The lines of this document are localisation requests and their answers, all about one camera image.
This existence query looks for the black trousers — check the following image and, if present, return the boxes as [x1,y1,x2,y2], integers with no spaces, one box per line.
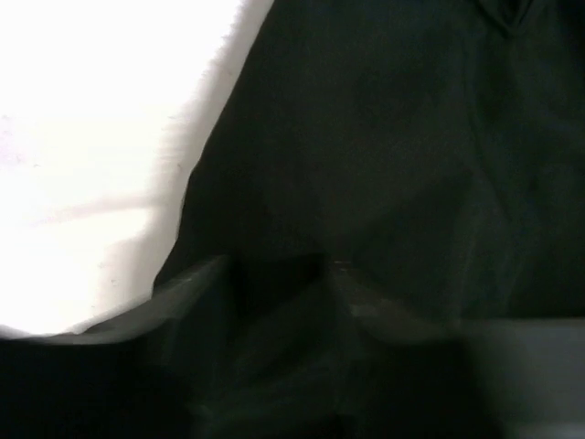
[155,1,584,438]

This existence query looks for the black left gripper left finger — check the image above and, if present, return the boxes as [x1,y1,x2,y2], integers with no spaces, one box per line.
[1,257,232,438]

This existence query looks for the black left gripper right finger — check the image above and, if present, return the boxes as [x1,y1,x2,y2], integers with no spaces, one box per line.
[327,263,584,438]

